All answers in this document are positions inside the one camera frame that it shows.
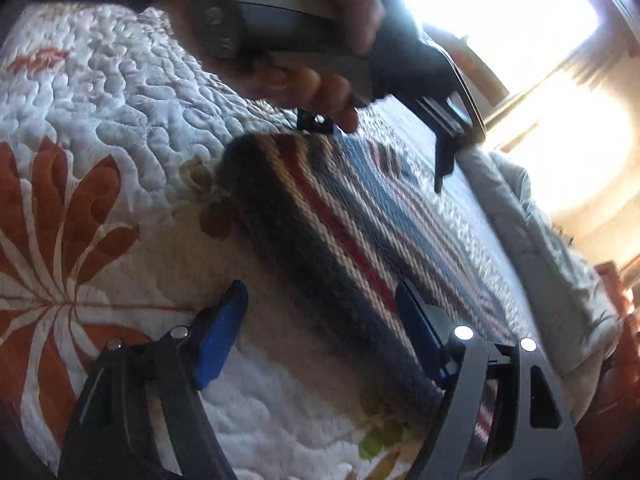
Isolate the bright window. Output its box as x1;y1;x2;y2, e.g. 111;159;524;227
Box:
404;0;600;104

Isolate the beige window curtain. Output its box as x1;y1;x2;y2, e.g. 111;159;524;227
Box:
485;58;639;266

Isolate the wooden bed footboard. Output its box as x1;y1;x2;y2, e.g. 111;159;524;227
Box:
577;261;639;479

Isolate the blue striped knitted sweater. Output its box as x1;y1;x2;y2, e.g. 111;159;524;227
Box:
220;134;513;479

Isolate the person's left hand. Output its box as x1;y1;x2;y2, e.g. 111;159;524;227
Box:
158;0;384;132

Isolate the grey crumpled comforter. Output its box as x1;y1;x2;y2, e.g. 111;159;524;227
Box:
457;148;623;422

